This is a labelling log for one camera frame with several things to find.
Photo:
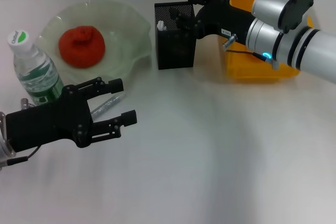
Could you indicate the clear water bottle green label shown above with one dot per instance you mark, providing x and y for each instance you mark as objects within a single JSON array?
[{"x": 34, "y": 72}]

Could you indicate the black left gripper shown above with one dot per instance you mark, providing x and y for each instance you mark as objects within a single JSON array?
[{"x": 47, "y": 127}]

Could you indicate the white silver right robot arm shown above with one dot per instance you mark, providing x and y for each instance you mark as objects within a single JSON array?
[{"x": 309, "y": 51}]

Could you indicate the grey marker pen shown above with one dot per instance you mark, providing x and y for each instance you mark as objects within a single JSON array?
[{"x": 107, "y": 104}]

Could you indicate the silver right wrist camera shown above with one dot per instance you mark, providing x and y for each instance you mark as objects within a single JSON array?
[{"x": 286, "y": 1}]

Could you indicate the mint green pen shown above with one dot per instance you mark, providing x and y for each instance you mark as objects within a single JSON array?
[{"x": 161, "y": 26}]

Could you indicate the yellow plastic storage bin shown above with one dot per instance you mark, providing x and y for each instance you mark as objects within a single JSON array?
[{"x": 249, "y": 66}]

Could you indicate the black mesh pen holder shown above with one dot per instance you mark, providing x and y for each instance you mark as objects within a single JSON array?
[{"x": 170, "y": 56}]

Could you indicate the red-orange fruit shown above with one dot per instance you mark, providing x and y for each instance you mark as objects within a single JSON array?
[{"x": 81, "y": 48}]

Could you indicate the wavy clear glass fruit plate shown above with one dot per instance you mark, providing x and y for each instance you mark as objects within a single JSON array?
[{"x": 120, "y": 24}]

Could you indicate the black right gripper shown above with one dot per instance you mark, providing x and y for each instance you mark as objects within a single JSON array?
[{"x": 225, "y": 19}]

